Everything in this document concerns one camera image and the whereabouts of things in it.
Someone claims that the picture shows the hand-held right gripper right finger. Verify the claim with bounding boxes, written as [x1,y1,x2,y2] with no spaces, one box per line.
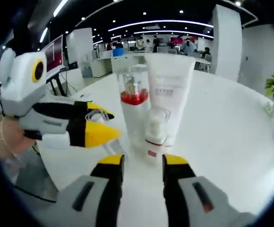
[162,153,240,227]

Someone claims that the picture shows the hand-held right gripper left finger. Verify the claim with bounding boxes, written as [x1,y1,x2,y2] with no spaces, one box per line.
[56,153,126,227]

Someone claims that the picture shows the white skincare bottle red collar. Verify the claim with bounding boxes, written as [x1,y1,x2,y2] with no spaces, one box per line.
[116,67,150,148]

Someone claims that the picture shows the small skincare bottle red label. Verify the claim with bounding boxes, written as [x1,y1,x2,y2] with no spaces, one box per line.
[143,108,173,166]

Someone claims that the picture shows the white skincare tube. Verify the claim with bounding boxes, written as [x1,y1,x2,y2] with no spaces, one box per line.
[146,53,196,148]

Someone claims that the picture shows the person's left hand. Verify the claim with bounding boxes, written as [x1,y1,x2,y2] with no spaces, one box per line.
[0,114,42,164]

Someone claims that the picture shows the red screen monitor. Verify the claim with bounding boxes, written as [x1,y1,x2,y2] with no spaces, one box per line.
[41,34,65,80]

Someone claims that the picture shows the white square pillar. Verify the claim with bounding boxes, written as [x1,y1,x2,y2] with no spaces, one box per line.
[65,27,94,71]
[212,4,243,82]

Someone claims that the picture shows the long white counter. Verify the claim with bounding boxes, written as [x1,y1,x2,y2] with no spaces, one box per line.
[91,51,213,79]

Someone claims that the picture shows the curved ceiling light strip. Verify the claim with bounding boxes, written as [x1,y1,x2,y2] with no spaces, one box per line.
[108,20,214,33]

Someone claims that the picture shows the small white box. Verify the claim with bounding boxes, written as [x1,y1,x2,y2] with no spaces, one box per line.
[264,99,274,115]

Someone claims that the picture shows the thick black cable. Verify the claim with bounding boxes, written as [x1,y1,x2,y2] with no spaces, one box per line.
[12,183,57,204]

